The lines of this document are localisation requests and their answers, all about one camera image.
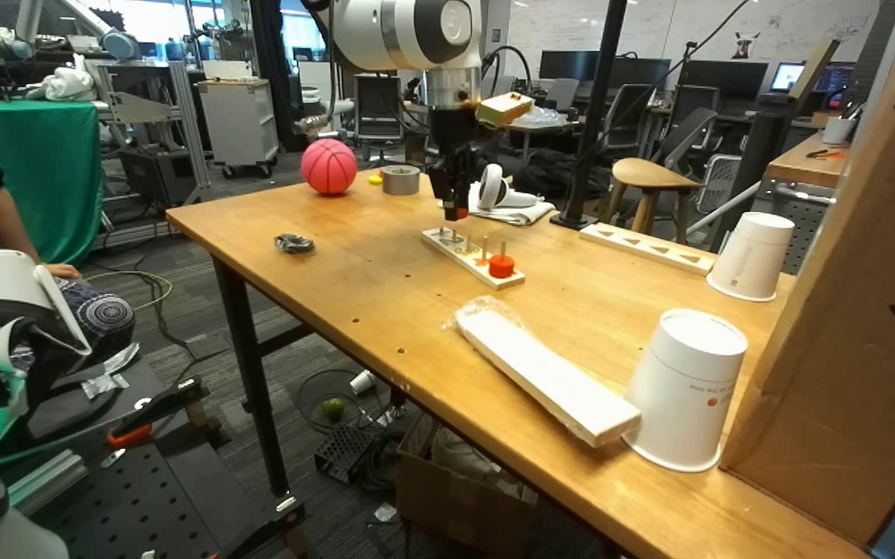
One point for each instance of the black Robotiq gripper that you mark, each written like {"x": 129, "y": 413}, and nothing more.
{"x": 455, "y": 143}

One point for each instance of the white black Franka arm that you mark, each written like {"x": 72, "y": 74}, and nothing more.
{"x": 396, "y": 33}

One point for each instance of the person's bare forearm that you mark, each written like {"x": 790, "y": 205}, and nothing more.
{"x": 7, "y": 222}

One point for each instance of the small yellow object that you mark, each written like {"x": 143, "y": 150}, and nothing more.
{"x": 375, "y": 179}

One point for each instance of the white black round device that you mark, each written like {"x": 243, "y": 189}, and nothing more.
{"x": 493, "y": 183}

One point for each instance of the numbered wooden peg board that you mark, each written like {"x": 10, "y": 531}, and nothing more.
{"x": 465, "y": 253}

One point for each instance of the pink basketball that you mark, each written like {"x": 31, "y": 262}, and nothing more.
{"x": 329, "y": 170}

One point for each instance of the crumpled foil ball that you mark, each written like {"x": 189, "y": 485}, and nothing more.
{"x": 295, "y": 244}

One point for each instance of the white wrapped wooden plank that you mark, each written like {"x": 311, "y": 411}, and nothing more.
{"x": 544, "y": 374}

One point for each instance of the grey office chair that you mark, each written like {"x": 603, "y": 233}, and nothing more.
{"x": 630, "y": 113}

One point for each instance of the round wooden stool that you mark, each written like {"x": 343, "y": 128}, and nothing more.
{"x": 653, "y": 174}

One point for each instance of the wooden board with holes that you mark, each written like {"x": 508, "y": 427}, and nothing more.
{"x": 651, "y": 246}

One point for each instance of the white bin cart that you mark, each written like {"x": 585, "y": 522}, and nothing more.
{"x": 239, "y": 123}

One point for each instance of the small green ball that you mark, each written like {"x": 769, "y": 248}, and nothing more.
{"x": 334, "y": 411}

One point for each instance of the white paper cup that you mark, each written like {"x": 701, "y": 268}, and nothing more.
{"x": 750, "y": 256}
{"x": 684, "y": 390}

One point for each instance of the wooden side desk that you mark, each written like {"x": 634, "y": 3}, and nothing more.
{"x": 806, "y": 160}

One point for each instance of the small lit monitor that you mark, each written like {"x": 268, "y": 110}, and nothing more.
{"x": 789, "y": 74}

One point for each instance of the grey striped roll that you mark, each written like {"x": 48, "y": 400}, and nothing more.
{"x": 102, "y": 316}

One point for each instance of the silver metal hand tool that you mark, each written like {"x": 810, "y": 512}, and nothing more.
{"x": 111, "y": 370}

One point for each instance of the green cloth cover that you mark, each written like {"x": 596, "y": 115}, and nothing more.
{"x": 48, "y": 174}

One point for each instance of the large cardboard box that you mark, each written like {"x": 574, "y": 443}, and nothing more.
{"x": 861, "y": 310}

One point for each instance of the black perforated plate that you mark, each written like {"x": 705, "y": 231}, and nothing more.
{"x": 146, "y": 497}

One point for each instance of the silver aluminium extrusion bar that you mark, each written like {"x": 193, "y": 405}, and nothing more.
{"x": 46, "y": 481}

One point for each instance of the black camera stand pole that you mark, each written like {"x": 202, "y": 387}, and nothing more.
{"x": 596, "y": 104}

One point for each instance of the black table leg frame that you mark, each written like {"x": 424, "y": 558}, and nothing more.
{"x": 249, "y": 361}

